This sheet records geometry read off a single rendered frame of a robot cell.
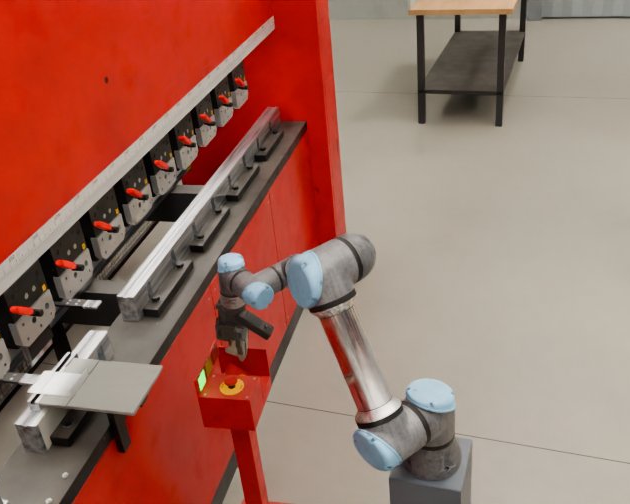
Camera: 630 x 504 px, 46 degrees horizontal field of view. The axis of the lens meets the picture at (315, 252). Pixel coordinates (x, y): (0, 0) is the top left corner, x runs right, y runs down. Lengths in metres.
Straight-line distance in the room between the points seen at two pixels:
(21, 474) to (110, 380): 0.30
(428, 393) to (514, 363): 1.71
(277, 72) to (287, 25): 0.24
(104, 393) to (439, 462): 0.85
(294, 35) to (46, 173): 1.99
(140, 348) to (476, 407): 1.54
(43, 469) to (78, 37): 1.10
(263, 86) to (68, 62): 1.88
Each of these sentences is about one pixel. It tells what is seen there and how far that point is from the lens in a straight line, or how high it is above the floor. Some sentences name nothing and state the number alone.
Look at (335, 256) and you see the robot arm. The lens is 1.66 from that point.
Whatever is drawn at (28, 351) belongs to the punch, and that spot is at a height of 1.13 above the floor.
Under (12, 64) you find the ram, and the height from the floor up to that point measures 1.78.
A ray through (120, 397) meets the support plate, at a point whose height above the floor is 1.00.
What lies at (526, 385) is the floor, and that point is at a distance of 3.39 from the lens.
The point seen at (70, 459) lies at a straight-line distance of 2.03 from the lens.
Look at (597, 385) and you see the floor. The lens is 3.45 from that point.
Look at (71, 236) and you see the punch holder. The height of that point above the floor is 1.32.
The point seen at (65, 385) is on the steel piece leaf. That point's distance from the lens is 2.05.
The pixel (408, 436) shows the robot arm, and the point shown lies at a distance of 1.76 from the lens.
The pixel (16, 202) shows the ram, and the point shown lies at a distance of 1.85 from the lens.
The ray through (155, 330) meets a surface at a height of 0.88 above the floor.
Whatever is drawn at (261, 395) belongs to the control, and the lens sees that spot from 2.30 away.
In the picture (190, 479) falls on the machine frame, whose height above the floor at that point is 0.33.
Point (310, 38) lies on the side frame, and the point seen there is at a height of 1.29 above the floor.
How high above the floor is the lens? 2.21
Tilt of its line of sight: 31 degrees down
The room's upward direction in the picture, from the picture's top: 6 degrees counter-clockwise
